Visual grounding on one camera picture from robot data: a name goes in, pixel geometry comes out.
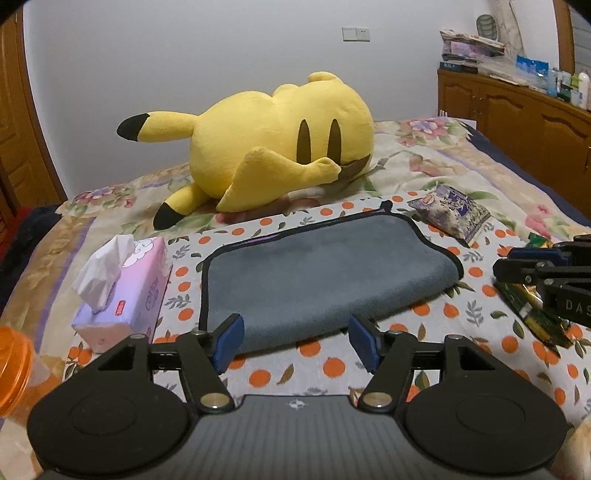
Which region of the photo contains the green snack packet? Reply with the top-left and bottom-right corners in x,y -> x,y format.
495,281 -> 574,348

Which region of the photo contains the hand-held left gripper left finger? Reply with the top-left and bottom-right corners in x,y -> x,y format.
95,314 -> 245,413

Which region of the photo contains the pink tissue pack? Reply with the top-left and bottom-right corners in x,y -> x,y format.
71,234 -> 172,354

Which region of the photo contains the blue white packet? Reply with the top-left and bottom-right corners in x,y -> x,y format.
514,55 -> 551,89

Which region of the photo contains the white bottle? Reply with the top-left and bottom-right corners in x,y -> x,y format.
576,71 -> 591,110

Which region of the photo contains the dark cloth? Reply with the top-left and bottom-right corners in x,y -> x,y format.
0,204 -> 62,317

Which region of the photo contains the purple snack bag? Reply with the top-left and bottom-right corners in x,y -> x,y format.
407,185 -> 492,248

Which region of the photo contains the orange fruit print cloth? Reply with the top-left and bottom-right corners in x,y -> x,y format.
64,198 -> 589,428

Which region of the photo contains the yellow plush toy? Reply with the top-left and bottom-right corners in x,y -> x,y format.
116,71 -> 376,230

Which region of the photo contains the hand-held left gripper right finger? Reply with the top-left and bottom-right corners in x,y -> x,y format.
349,314 -> 498,413

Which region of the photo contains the grey fan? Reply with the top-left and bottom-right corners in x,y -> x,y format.
475,14 -> 500,41

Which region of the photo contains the grey towel with black trim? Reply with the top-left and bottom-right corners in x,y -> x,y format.
200,200 -> 464,356

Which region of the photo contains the stack of books and papers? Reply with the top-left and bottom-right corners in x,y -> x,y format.
438,28 -> 507,75

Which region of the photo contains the orange plastic cup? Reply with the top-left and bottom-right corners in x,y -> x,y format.
0,325 -> 36,420

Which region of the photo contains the dark blue mattress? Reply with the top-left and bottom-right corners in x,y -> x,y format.
465,124 -> 591,228

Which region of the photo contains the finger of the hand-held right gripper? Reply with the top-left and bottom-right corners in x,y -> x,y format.
508,234 -> 591,268
492,259 -> 561,287

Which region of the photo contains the wooden cabinet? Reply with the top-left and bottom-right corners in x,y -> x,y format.
436,68 -> 591,197

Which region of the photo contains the wooden wardrobe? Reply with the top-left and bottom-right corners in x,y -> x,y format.
0,8 -> 68,220

